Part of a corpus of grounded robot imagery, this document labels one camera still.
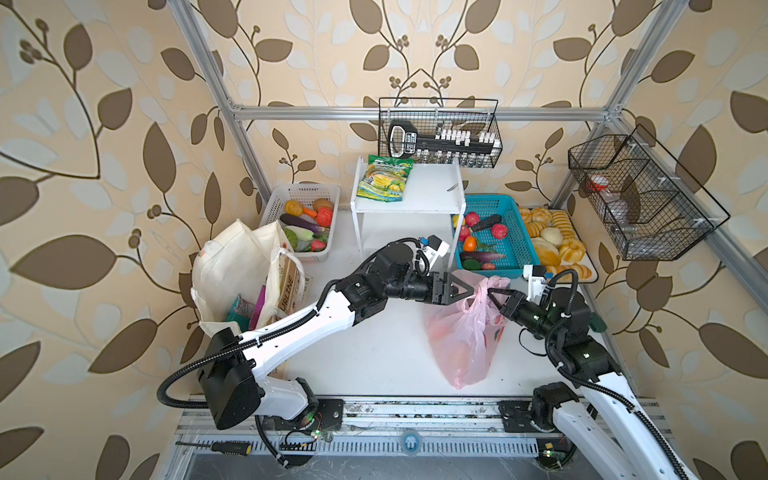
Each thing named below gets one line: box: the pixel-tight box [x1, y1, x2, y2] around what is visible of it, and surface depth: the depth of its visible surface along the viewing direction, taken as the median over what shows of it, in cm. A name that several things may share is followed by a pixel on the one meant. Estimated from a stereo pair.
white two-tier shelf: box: [350, 156, 467, 269], surface depth 80 cm
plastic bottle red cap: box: [588, 174, 635, 235], surface depth 82 cm
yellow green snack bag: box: [356, 155, 414, 203], surface depth 80 cm
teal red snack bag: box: [226, 294, 255, 333], surface depth 82 cm
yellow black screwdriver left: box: [175, 441, 253, 456], surface depth 71 cm
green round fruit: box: [463, 259, 481, 270], surface depth 100 cm
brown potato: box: [284, 200, 304, 217], surface depth 117 cm
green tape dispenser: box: [589, 312, 608, 333], surface depth 90 cm
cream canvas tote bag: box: [191, 220, 305, 337], surface depth 79 cm
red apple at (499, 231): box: [491, 223, 509, 239], surface depth 110 cm
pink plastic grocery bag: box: [424, 270, 511, 390], surface depth 72 cm
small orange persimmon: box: [464, 235, 477, 252], surface depth 106 cm
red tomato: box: [316, 206, 333, 227], surface depth 110 cm
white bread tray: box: [519, 207, 599, 285], surface depth 106 cm
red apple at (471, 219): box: [465, 212, 480, 227], surface depth 114 cm
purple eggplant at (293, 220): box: [280, 213, 327, 233], surface depth 114 cm
